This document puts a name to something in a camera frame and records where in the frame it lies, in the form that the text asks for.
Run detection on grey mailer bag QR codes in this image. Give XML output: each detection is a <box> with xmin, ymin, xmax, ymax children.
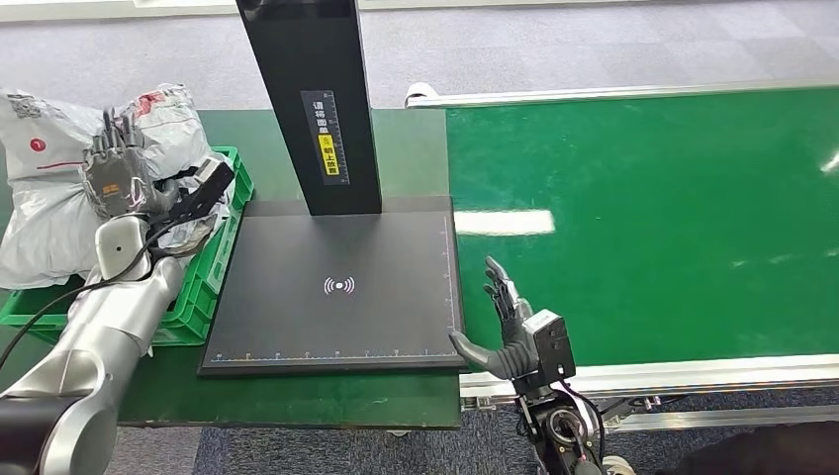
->
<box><xmin>156</xmin><ymin>190</ymin><xmax>232</xmax><ymax>258</ymax></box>

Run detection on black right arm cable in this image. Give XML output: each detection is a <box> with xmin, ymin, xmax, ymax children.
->
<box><xmin>558</xmin><ymin>379</ymin><xmax>608</xmax><ymax>455</ymax></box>

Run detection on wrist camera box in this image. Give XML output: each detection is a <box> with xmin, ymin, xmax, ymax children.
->
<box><xmin>151</xmin><ymin>155</ymin><xmax>236</xmax><ymax>232</ymax></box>
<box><xmin>521</xmin><ymin>308</ymin><xmax>578</xmax><ymax>389</ymax></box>

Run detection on white mailer bag black letters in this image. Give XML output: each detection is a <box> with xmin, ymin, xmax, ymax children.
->
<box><xmin>0</xmin><ymin>82</ymin><xmax>216</xmax><ymax>292</ymax></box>

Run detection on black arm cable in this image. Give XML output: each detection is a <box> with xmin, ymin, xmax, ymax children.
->
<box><xmin>0</xmin><ymin>219</ymin><xmax>179</xmax><ymax>370</ymax></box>
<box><xmin>558</xmin><ymin>379</ymin><xmax>608</xmax><ymax>455</ymax></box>

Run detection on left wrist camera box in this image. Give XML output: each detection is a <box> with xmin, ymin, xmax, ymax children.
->
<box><xmin>151</xmin><ymin>155</ymin><xmax>236</xmax><ymax>232</ymax></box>

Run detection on green plastic crate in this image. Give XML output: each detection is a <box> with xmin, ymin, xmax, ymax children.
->
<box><xmin>0</xmin><ymin>144</ymin><xmax>255</xmax><ymax>348</ymax></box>

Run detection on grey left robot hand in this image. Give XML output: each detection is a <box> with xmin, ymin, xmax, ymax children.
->
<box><xmin>81</xmin><ymin>107</ymin><xmax>183</xmax><ymax>223</ymax></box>

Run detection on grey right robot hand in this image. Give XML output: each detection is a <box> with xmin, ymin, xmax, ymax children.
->
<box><xmin>448</xmin><ymin>255</ymin><xmax>540</xmax><ymax>383</ymax></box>

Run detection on green conveyor belt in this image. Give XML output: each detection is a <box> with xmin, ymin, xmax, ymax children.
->
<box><xmin>444</xmin><ymin>86</ymin><xmax>839</xmax><ymax>368</ymax></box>

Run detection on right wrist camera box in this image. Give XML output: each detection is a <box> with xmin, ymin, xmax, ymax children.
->
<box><xmin>521</xmin><ymin>308</ymin><xmax>578</xmax><ymax>389</ymax></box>

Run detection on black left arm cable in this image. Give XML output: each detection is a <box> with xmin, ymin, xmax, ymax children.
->
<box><xmin>0</xmin><ymin>219</ymin><xmax>179</xmax><ymax>370</ymax></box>

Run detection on black inbound scanner machine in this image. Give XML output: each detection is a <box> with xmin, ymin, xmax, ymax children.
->
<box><xmin>197</xmin><ymin>0</ymin><xmax>469</xmax><ymax>379</ymax></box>

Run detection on aluminium conveyor frame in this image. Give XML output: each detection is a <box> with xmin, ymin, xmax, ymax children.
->
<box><xmin>403</xmin><ymin>76</ymin><xmax>839</xmax><ymax>435</ymax></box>

